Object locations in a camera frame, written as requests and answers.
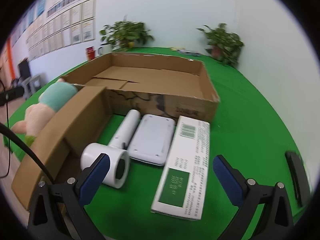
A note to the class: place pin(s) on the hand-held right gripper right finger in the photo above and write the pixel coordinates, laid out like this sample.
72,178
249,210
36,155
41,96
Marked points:
227,180

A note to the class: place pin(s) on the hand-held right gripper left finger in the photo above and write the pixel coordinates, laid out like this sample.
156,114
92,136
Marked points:
93,177

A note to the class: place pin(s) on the white hair dryer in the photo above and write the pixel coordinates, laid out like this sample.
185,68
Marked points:
125,130

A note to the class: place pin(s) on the white rectangular device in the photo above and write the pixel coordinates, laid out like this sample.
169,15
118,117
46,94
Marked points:
150,140

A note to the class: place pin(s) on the brown cardboard box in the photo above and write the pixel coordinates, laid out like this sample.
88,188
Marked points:
150,80

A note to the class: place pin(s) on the white and green carton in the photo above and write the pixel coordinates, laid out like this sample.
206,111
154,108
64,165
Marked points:
185,170

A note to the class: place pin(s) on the green tablecloth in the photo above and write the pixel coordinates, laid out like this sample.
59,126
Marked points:
250,130

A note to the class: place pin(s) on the black flat rectangular device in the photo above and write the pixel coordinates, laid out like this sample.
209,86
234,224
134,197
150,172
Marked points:
297,177

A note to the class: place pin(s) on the pink plush toy green shirt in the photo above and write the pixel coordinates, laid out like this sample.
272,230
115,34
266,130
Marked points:
37,117

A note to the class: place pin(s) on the grey stool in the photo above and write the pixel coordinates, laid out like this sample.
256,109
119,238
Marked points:
32,83

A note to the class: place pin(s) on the black bar device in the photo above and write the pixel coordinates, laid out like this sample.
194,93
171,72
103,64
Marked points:
12,95

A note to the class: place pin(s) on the small red box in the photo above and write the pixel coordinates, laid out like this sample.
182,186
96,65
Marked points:
90,53

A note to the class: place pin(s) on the black monitor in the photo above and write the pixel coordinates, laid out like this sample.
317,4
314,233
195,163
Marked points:
23,68

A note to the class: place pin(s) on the small blue grey packet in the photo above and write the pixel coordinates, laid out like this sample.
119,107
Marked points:
190,53

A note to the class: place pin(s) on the tall potted plant red pot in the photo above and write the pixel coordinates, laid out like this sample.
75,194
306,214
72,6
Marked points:
222,42

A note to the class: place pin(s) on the small yellow item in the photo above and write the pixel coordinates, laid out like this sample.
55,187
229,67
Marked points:
175,48

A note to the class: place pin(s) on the bushy potted plant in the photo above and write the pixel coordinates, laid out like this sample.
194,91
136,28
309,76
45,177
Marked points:
125,33

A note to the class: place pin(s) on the wall of framed certificates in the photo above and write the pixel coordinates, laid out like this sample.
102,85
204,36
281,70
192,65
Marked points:
75,30

